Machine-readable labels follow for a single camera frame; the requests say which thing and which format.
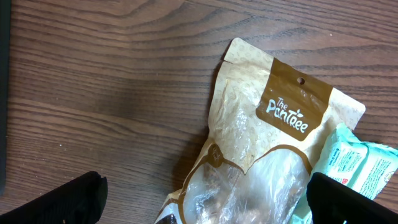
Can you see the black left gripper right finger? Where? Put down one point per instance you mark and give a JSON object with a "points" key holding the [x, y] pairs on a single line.
{"points": [[332, 202]]}

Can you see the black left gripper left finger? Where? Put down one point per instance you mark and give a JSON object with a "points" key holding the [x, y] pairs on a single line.
{"points": [[81, 201]]}

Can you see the mint green snack packet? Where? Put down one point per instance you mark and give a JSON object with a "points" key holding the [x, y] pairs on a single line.
{"points": [[364, 167]]}

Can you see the brown printed snack pouch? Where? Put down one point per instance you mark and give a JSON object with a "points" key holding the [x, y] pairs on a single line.
{"points": [[268, 123]]}

